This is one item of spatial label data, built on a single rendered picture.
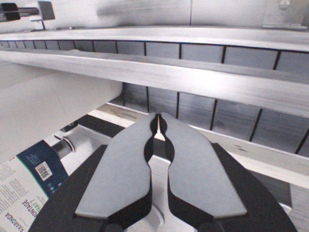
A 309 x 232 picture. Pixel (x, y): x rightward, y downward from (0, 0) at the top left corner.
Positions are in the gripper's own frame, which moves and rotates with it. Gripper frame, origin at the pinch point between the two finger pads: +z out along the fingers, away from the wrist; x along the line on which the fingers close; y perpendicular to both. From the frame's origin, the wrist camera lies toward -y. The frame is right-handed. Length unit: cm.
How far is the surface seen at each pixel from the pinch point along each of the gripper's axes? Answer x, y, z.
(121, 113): -4.3, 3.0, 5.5
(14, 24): -34.2, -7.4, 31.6
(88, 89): -6.7, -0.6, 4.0
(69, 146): -21.1, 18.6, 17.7
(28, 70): -12.9, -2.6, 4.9
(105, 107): -6.4, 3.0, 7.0
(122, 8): -4.5, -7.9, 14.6
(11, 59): -14.5, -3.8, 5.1
